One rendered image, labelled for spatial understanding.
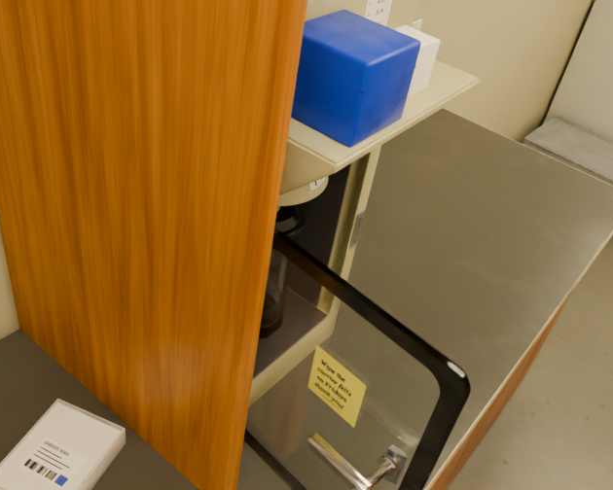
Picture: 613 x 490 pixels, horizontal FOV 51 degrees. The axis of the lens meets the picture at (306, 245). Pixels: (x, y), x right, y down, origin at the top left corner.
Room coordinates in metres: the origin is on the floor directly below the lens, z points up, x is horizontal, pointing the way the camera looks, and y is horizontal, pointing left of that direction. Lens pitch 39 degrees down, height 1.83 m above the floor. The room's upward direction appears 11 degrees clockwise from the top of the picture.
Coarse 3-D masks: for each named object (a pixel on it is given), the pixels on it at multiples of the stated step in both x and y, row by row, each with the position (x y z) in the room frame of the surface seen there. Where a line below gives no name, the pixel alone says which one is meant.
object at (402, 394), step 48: (288, 240) 0.55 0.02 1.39; (288, 288) 0.54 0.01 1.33; (336, 288) 0.50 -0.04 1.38; (288, 336) 0.53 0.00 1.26; (336, 336) 0.49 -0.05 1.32; (384, 336) 0.46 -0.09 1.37; (288, 384) 0.52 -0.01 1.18; (384, 384) 0.45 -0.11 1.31; (432, 384) 0.42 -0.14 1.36; (288, 432) 0.51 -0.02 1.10; (336, 432) 0.47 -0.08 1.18; (384, 432) 0.43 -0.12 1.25; (432, 432) 0.41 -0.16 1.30; (288, 480) 0.50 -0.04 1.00; (336, 480) 0.46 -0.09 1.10; (384, 480) 0.42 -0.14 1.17
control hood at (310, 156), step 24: (432, 72) 0.79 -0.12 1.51; (456, 72) 0.81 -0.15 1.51; (408, 96) 0.71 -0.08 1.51; (432, 96) 0.72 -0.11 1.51; (456, 96) 0.74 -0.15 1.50; (408, 120) 0.65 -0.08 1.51; (288, 144) 0.56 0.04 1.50; (312, 144) 0.56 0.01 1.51; (336, 144) 0.57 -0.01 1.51; (360, 144) 0.58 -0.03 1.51; (288, 168) 0.56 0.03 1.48; (312, 168) 0.54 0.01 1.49; (336, 168) 0.53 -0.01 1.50
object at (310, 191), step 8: (312, 184) 0.75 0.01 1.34; (320, 184) 0.77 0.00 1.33; (288, 192) 0.72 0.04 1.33; (296, 192) 0.73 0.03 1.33; (304, 192) 0.74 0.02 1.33; (312, 192) 0.75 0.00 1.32; (320, 192) 0.76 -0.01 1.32; (280, 200) 0.72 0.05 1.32; (288, 200) 0.72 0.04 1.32; (296, 200) 0.73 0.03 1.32; (304, 200) 0.73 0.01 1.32
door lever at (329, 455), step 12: (312, 444) 0.43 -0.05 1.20; (324, 444) 0.43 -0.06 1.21; (324, 456) 0.42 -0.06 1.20; (336, 456) 0.42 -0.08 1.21; (336, 468) 0.41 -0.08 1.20; (348, 468) 0.41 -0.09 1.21; (384, 468) 0.42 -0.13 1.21; (348, 480) 0.39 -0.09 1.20; (360, 480) 0.39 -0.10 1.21; (372, 480) 0.40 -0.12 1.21
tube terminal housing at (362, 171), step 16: (320, 0) 0.67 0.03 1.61; (336, 0) 0.70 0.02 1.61; (352, 0) 0.73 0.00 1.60; (400, 0) 0.82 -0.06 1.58; (416, 0) 0.86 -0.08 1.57; (320, 16) 0.68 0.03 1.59; (400, 16) 0.83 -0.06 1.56; (368, 160) 0.84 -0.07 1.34; (352, 176) 0.86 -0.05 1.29; (368, 176) 0.85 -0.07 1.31; (352, 192) 0.87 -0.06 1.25; (368, 192) 0.86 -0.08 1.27; (352, 208) 0.87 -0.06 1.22; (352, 224) 0.84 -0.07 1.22; (336, 240) 0.86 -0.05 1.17; (336, 256) 0.87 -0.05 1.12; (352, 256) 0.86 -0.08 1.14; (336, 272) 0.87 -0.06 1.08
